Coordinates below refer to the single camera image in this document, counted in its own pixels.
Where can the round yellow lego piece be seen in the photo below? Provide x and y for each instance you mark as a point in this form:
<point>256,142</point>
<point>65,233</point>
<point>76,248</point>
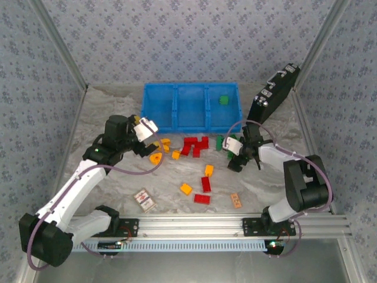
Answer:
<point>156,158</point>

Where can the green lego brick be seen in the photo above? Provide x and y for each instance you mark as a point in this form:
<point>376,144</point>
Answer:
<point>219,143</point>
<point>224,100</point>
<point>232,137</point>

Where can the curved yellow lego piece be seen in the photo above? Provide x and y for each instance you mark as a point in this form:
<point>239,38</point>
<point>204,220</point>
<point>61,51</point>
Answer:
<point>165,141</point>
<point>166,148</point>

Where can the long red lego brick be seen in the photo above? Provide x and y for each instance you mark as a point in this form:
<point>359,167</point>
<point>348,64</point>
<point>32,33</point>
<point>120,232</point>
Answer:
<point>206,184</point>
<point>202,199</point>

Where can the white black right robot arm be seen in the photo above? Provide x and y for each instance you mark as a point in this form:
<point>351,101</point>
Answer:
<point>274,154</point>

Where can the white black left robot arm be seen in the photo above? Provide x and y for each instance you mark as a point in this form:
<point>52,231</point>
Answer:
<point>79,184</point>

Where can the small orange paper ticket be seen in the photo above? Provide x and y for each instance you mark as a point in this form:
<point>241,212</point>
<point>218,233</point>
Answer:
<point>235,201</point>

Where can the black hard case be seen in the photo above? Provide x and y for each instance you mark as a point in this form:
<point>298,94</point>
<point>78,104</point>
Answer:
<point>274,94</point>

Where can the playing card box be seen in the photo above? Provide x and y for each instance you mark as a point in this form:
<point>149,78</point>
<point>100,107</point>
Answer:
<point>144,200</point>

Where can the blue three-compartment plastic bin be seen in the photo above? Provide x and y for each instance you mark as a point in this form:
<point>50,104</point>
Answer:
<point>191,109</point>

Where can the small circuit board with lights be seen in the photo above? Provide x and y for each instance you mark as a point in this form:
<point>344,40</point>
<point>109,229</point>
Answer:
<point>274,246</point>
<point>110,245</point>

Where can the aluminium table side rail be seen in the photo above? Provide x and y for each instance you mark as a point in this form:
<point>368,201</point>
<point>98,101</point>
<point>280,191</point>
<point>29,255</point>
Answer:
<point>73,129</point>
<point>304,126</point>

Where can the aluminium frame rail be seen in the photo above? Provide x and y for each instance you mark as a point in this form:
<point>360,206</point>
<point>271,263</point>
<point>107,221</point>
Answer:
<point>191,225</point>

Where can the aluminium corner post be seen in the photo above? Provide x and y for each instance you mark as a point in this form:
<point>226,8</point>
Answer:
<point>323,44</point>
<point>59,44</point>

